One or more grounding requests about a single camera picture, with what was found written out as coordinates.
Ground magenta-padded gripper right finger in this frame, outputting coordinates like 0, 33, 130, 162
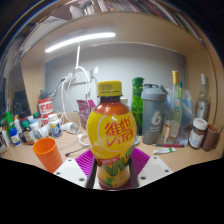
127, 147, 174, 189

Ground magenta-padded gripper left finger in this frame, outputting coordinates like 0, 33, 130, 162
53, 148, 99, 190

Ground yellow drink bottle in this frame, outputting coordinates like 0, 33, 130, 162
86, 80, 138, 190

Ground white tube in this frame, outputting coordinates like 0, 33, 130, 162
152, 146, 178, 156

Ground orange plastic cup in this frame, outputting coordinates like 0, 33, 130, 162
32, 136, 64, 174

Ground red pen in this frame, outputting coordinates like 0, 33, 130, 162
152, 142, 185, 148

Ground white cup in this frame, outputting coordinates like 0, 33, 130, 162
61, 122, 79, 135

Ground white bottle with blue label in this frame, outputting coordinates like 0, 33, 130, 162
48, 113, 63, 139

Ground clear bottle with gold cap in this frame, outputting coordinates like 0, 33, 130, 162
160, 70, 183, 145

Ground grey shaker bottle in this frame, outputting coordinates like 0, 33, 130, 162
140, 83, 168, 145

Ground brown jar with white lid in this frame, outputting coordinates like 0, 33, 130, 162
188, 117, 209, 150

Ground brown bottle with green cap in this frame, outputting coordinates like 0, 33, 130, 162
21, 120, 36, 146

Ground magenta pouch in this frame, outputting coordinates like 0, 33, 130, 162
76, 98, 97, 131

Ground brown mug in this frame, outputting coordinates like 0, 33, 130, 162
201, 123, 222, 153

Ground white bottle with blue cap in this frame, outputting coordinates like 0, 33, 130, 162
8, 127, 22, 148

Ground red and white canister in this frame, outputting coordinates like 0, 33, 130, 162
37, 97, 54, 118

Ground green glass bottle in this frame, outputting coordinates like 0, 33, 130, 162
130, 76, 145, 136

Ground clear blue plastic bag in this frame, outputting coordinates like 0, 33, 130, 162
166, 88, 197, 131

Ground slim green bottle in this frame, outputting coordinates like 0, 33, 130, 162
178, 80, 185, 113

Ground clear glass bottle white cap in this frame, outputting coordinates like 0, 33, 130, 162
195, 73, 212, 123

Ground black appliance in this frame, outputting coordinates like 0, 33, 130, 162
12, 90, 32, 116

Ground white power strip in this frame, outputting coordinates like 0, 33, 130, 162
66, 69, 88, 84

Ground white LED light bar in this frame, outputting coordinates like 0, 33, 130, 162
44, 31, 117, 54

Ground white cable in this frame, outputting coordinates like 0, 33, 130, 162
59, 43, 94, 148

